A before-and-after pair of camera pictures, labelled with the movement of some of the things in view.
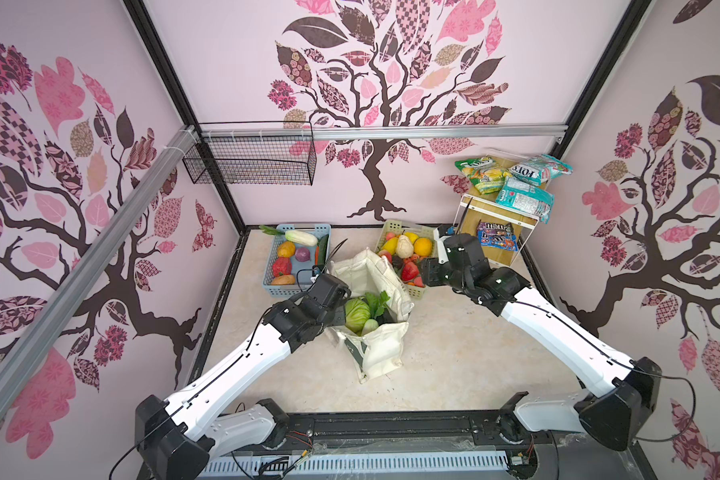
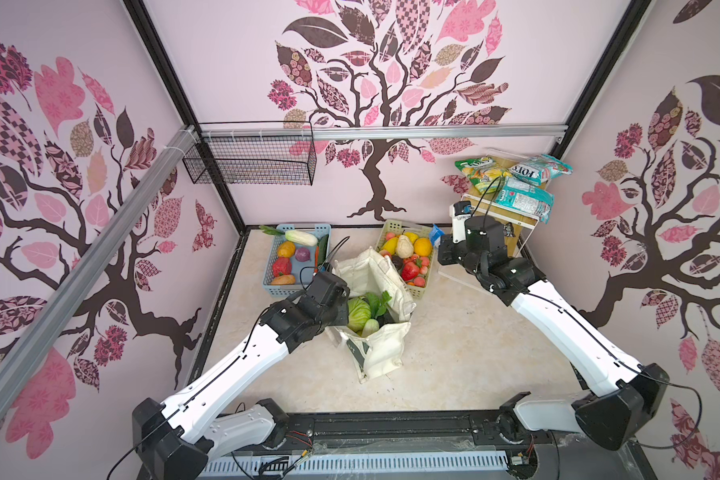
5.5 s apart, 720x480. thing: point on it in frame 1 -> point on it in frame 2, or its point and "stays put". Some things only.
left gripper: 339,318 stays put
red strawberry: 409,270 stays put
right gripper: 429,268 -> 444,247
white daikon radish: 375,306 stays put
